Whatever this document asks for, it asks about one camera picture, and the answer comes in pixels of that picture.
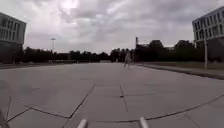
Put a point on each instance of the pale thin pole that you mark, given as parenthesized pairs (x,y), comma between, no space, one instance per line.
(205,50)

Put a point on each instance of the grey concrete slab plaza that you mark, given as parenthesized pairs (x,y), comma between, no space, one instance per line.
(106,80)

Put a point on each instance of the pale multi-storey building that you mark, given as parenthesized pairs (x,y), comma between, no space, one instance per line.
(210,26)

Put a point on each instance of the tall lamp post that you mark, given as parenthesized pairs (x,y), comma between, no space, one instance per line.
(52,46)

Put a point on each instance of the robot's own part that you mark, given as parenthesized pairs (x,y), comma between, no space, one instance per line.
(143,122)
(82,124)

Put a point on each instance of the grass strip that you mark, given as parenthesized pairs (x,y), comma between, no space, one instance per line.
(190,65)

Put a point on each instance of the row of dark trees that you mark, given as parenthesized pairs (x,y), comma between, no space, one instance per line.
(156,51)

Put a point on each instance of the dark kerb edge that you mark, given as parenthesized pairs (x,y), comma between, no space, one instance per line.
(186,71)

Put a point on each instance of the grey glass-fronted building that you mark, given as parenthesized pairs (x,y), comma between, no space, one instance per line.
(10,36)

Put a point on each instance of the person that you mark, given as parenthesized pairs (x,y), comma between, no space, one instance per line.
(127,60)

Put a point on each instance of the pole with sign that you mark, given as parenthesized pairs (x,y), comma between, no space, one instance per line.
(136,45)

